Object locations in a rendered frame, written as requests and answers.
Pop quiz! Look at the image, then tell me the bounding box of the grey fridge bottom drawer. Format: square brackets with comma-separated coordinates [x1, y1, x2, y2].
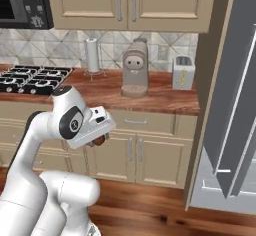
[189, 145, 256, 216]

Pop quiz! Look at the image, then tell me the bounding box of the white toaster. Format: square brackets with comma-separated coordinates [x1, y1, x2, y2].
[171, 54, 196, 91]

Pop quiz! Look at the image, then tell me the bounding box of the brown fridge housing panel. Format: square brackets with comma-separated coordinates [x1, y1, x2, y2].
[184, 0, 238, 212]

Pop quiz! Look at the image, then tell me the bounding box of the brown pear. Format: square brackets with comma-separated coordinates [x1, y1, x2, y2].
[87, 133, 110, 147]

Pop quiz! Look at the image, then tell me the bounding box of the silver base cupboard handle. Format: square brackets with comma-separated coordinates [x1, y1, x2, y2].
[127, 137, 135, 163]
[137, 137, 145, 163]

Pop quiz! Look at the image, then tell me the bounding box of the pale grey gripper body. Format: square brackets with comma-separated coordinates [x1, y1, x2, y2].
[66, 112, 118, 150]

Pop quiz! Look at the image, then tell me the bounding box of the beige drawer stack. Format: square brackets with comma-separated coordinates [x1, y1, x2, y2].
[0, 100, 90, 174]

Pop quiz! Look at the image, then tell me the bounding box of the black microwave oven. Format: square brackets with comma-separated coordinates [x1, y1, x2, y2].
[0, 0, 55, 31]

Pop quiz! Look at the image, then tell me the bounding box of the short silver fridge door handle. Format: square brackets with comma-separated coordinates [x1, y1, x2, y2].
[228, 118, 256, 196]

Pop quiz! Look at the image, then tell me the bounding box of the grey wall socket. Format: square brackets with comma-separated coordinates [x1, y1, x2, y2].
[156, 44, 170, 62]

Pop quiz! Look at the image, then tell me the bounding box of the silver drawer handle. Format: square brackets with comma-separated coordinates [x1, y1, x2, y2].
[123, 118, 149, 126]

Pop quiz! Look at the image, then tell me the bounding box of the beige coffee machine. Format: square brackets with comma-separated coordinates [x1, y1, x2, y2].
[120, 37, 150, 99]

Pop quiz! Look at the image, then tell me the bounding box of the grey fridge door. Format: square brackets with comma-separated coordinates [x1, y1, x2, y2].
[202, 0, 256, 200]

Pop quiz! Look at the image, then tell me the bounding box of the black gas hob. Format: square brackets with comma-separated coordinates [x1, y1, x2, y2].
[0, 64, 75, 96]

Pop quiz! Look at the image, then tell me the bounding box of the white paper towel roll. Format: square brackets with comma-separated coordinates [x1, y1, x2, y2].
[82, 36, 107, 80]

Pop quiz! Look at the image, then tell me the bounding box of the wide beige wall cupboard door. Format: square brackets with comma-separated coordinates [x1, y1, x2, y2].
[45, 0, 130, 31]

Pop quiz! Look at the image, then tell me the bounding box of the silver wall cupboard handle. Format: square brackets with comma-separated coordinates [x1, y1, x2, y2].
[130, 0, 139, 23]
[114, 0, 124, 23]

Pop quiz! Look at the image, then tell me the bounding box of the long silver fridge door handle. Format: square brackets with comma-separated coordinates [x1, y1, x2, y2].
[213, 26, 256, 175]

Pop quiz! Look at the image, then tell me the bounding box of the beige drawer front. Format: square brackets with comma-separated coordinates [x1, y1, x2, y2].
[107, 109, 177, 136]

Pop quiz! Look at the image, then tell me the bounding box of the wide beige base cupboard door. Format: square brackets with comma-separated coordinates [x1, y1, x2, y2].
[135, 135, 195, 190]

